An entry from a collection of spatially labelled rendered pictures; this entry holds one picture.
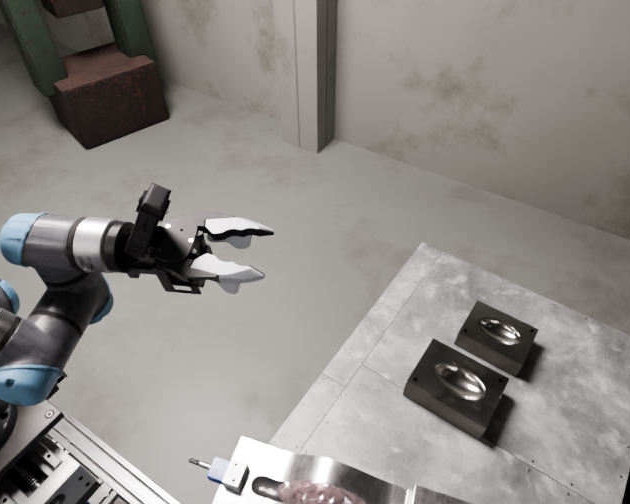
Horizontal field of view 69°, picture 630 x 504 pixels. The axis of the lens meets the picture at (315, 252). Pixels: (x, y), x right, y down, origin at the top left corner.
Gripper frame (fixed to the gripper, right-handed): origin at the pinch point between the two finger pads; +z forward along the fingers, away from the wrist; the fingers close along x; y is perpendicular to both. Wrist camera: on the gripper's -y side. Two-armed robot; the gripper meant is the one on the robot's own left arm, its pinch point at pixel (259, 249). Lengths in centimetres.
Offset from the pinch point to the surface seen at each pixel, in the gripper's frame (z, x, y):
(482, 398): 44, -5, 60
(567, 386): 68, -13, 68
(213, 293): -59, -80, 158
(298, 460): 4, 14, 58
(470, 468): 42, 10, 65
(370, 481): 19, 16, 56
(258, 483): -4, 19, 59
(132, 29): -152, -257, 118
